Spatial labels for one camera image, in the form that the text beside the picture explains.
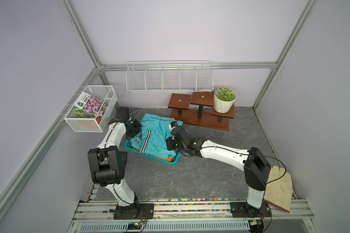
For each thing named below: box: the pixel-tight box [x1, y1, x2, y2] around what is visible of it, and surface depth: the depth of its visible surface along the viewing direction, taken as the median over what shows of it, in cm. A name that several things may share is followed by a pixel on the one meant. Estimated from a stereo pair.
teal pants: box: [129, 112, 184, 159], surface depth 86 cm
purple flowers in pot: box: [84, 96, 109, 125], surface depth 76 cm
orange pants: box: [130, 142, 175, 163], surface depth 83 cm
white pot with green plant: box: [213, 86, 237, 114], surface depth 90 cm
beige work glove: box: [263, 165, 294, 213], surface depth 80 cm
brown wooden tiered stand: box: [167, 91, 235, 132], surface depth 104 cm
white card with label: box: [72, 91, 91, 110], surface depth 74 cm
